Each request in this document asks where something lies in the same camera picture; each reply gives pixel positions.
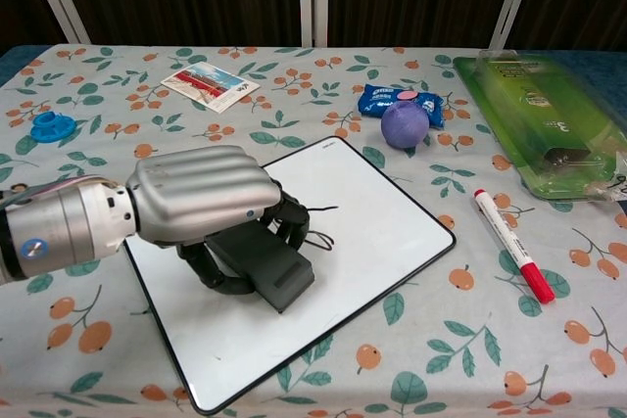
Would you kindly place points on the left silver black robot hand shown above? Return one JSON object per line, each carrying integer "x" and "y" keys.
{"x": 196, "y": 188}

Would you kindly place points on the dark grey whiteboard eraser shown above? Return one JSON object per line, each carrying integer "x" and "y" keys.
{"x": 274, "y": 271}

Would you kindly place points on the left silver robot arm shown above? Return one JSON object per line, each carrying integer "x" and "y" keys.
{"x": 63, "y": 227}

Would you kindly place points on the white dry-erase board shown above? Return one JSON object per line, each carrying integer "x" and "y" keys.
{"x": 372, "y": 222}

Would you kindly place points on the photo postcard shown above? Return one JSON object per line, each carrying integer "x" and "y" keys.
{"x": 208, "y": 85}

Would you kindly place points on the blue plastic cap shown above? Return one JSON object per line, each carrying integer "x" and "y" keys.
{"x": 51, "y": 126}

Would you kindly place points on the floral leaf print tablecloth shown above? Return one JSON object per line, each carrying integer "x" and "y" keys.
{"x": 303, "y": 70}

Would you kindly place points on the blue Oreo cookie pack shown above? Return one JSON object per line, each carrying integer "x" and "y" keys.
{"x": 374, "y": 100}

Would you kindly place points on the purple ball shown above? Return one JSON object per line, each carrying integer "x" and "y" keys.
{"x": 405, "y": 125}

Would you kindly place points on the white marker with red cap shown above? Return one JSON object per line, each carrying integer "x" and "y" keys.
{"x": 509, "y": 242}

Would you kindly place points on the green blister package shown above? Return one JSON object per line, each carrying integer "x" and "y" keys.
{"x": 544, "y": 114}

